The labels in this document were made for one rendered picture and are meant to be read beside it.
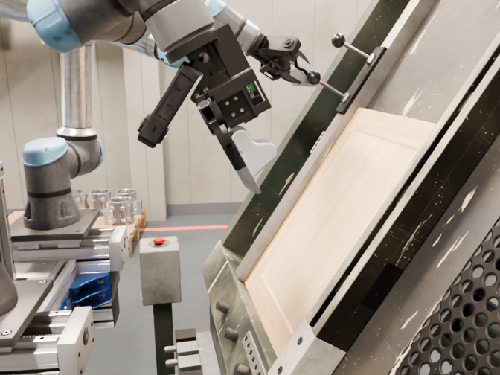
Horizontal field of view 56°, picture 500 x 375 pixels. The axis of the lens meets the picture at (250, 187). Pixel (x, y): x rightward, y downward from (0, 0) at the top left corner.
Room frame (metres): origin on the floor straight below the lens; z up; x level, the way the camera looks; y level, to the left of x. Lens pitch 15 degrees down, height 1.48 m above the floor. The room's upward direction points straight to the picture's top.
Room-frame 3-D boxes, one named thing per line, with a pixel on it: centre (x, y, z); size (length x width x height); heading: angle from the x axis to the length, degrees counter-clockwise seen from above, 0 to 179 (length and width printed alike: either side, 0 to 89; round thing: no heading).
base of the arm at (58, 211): (1.27, 0.57, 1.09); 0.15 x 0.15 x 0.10
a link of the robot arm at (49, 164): (1.28, 0.56, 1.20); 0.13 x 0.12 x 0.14; 164
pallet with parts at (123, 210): (3.77, 1.56, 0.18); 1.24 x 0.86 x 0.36; 96
